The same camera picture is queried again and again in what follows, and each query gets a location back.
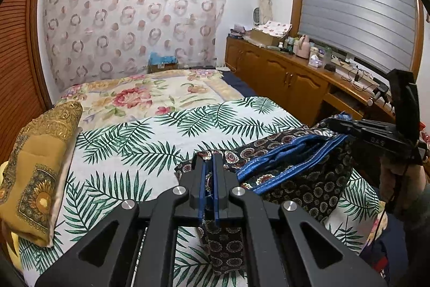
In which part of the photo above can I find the floral blanket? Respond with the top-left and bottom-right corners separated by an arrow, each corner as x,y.
55,68 -> 246,133

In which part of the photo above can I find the palm leaf print bedsheet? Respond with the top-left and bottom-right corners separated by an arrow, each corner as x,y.
17,96 -> 387,287

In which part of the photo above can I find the blue plastic bag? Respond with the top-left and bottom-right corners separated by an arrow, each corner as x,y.
149,52 -> 178,65

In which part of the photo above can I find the wooden louvered wardrobe door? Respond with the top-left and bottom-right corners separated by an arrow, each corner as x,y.
0,0 -> 54,166

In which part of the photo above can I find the wooden cabinet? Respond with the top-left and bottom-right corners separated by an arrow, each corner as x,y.
224,35 -> 400,126

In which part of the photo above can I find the ring-patterned sheer curtain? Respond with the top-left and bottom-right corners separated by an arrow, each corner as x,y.
40,0 -> 227,93

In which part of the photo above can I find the large cardboard box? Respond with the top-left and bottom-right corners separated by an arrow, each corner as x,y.
250,29 -> 286,47

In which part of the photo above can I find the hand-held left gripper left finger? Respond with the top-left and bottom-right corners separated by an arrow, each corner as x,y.
35,153 -> 207,287

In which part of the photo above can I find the navy circle-print pajama top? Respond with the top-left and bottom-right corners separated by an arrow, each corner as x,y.
175,117 -> 357,276

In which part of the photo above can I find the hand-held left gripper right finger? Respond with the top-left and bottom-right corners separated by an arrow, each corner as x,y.
212,153 -> 387,287

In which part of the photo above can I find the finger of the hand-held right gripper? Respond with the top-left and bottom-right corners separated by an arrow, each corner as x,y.
324,117 -> 367,142

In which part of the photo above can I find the person's right forearm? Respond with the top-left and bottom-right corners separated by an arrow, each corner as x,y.
411,178 -> 430,234

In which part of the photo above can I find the person's right hand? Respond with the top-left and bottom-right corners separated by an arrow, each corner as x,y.
379,156 -> 424,215

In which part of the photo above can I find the gold patterned pillow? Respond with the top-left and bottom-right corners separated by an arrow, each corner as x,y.
0,101 -> 83,247

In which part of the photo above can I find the white flower-print cloth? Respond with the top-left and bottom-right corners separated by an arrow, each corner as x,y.
257,21 -> 293,37

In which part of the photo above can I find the small cardboard box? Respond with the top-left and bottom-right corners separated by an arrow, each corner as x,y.
148,62 -> 179,73

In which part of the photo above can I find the pink jug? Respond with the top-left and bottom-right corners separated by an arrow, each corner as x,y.
295,35 -> 310,58

